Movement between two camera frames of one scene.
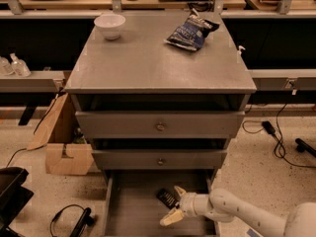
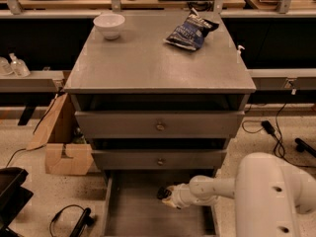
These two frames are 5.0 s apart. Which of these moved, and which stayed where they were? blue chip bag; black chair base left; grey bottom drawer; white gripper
Moved: white gripper
Stayed: grey bottom drawer; blue chip bag; black chair base left
